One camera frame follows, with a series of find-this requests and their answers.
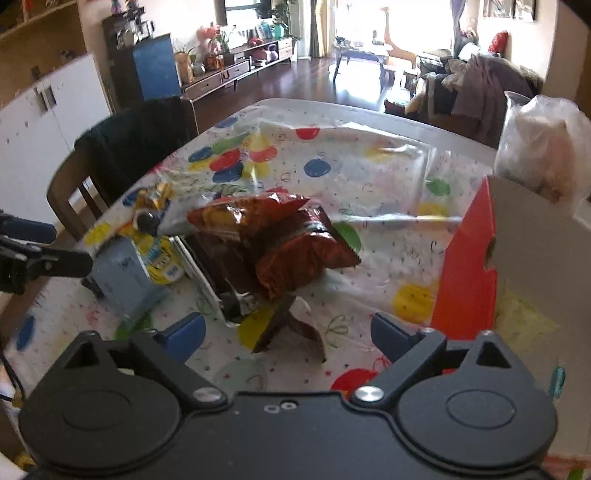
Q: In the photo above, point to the dark brown snack packet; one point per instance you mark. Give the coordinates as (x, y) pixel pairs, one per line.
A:
(284, 325)

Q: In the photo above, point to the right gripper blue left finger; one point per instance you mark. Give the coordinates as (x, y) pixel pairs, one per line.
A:
(172, 345)

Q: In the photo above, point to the clear tub with plastic bag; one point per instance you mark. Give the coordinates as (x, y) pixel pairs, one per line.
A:
(545, 147)

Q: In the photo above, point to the grey blue snack packet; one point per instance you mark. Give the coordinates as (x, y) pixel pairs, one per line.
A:
(120, 279)

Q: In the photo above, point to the blue front cabinet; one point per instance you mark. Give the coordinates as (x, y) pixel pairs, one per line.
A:
(141, 65)

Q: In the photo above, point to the wooden tv cabinet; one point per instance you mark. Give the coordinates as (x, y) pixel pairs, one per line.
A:
(243, 62)

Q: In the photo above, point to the pale yellow snack packet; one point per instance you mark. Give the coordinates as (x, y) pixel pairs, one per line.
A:
(522, 327)

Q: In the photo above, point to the wooden coffee table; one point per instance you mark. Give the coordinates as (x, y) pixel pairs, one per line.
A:
(374, 53)

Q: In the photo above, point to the white blue snack packet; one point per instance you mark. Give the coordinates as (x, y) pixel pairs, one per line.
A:
(174, 221)

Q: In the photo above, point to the sofa with piled clothes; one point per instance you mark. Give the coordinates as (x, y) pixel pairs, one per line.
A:
(468, 97)

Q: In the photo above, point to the yellow gold candy packet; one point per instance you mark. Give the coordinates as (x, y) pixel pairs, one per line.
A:
(150, 206)

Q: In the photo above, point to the wall television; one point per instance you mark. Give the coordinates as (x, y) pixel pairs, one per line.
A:
(241, 12)

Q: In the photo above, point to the dark red chips bag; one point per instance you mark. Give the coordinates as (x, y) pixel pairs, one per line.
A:
(285, 256)

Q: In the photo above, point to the silver foil snack packet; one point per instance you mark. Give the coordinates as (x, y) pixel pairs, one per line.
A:
(220, 300)

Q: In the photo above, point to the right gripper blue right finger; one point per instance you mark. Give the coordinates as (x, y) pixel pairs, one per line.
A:
(395, 338)

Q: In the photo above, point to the red white cardboard box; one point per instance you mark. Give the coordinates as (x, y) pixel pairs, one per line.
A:
(512, 236)

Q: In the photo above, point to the yellow cartoon snack packet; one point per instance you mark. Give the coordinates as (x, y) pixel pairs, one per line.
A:
(157, 254)

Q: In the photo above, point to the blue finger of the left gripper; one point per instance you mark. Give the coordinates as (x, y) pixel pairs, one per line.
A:
(52, 261)
(26, 230)

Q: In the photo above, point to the wooden chair with black jacket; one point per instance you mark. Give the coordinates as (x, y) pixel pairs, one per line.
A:
(116, 153)

